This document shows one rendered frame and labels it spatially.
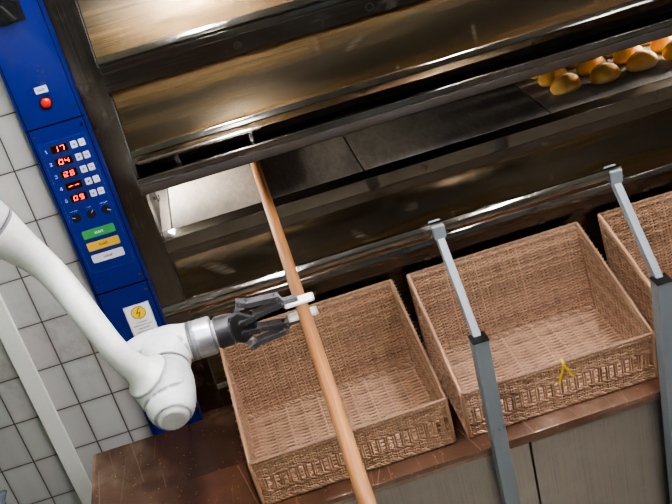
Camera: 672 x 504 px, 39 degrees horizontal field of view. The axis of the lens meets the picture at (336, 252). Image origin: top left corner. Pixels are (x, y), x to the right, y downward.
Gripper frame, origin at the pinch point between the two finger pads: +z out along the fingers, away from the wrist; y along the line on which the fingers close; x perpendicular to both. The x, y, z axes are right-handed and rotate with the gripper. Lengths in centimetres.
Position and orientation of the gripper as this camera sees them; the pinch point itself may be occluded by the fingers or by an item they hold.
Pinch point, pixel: (301, 307)
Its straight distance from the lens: 218.5
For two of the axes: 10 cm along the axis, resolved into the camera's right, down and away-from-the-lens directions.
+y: 2.3, 8.5, 4.7
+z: 9.5, -2.9, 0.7
